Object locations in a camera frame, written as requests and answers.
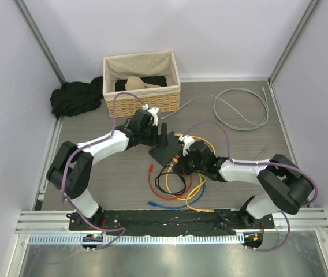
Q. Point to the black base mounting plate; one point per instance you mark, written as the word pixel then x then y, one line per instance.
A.
pixel 174 223

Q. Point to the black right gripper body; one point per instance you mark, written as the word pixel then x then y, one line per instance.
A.
pixel 189 165

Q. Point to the black cloth pile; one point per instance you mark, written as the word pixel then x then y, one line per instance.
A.
pixel 74 98

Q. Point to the aluminium front rail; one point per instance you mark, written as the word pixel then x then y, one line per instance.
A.
pixel 62 227

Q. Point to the black cloth in basket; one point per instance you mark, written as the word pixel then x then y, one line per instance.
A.
pixel 157 80

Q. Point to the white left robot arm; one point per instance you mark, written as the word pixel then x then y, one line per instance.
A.
pixel 72 165

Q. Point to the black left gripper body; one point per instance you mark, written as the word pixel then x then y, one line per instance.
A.
pixel 149 135

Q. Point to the wicker basket with liner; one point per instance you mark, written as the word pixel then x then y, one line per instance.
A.
pixel 120 67

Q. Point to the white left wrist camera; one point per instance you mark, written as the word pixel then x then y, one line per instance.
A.
pixel 154 111

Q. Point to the beige object in basket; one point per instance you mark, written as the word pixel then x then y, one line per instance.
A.
pixel 135 83

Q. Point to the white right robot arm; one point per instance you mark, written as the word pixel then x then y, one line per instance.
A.
pixel 286 188

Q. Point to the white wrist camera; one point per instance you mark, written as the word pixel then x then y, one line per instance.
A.
pixel 186 141
pixel 154 111

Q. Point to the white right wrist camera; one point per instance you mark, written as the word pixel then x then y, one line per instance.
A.
pixel 186 141

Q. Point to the black network switch box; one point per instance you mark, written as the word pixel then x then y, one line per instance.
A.
pixel 164 155

